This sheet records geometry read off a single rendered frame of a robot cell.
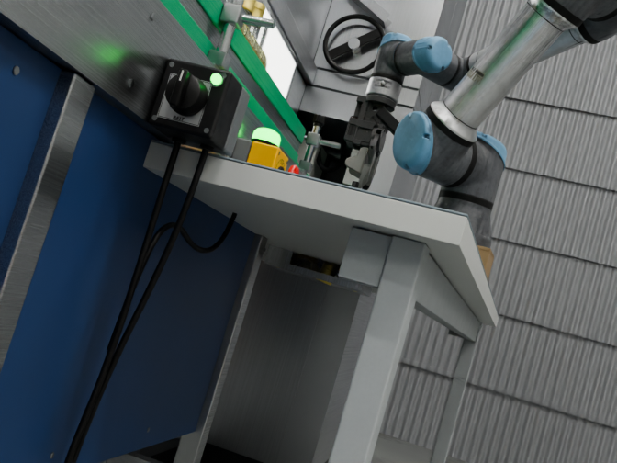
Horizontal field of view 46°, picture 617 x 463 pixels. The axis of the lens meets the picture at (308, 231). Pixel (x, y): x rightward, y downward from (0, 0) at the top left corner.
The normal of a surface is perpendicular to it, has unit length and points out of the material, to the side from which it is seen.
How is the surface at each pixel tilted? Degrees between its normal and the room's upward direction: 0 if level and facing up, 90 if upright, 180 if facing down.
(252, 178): 90
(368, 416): 90
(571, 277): 90
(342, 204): 90
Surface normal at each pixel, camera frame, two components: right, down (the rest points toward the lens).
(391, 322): -0.27, -0.18
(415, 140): -0.85, -0.16
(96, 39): 0.94, 0.26
